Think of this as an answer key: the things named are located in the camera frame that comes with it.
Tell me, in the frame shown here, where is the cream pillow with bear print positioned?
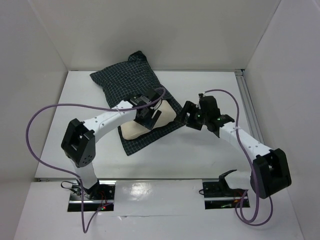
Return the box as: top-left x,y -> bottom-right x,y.
120,100 -> 177,140

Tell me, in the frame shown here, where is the dark checked pillowcase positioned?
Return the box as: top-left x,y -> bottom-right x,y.
89,51 -> 183,156

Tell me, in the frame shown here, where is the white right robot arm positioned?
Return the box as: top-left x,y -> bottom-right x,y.
175,93 -> 292,199

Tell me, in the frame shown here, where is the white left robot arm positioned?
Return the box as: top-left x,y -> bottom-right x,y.
61,89 -> 162,200

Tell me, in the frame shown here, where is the aluminium frame rail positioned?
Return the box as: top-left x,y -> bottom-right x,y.
235,69 -> 260,132

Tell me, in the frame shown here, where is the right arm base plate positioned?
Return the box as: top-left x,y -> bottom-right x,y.
198,181 -> 245,210

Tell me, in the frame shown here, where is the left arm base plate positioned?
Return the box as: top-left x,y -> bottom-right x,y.
60,181 -> 116,213

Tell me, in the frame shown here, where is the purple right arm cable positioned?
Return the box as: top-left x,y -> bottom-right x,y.
199,88 -> 274,226

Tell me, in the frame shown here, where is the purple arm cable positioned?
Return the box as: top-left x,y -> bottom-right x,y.
199,88 -> 274,226
26,87 -> 167,233

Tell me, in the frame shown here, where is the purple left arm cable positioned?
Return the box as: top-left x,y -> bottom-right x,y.
26,87 -> 167,233

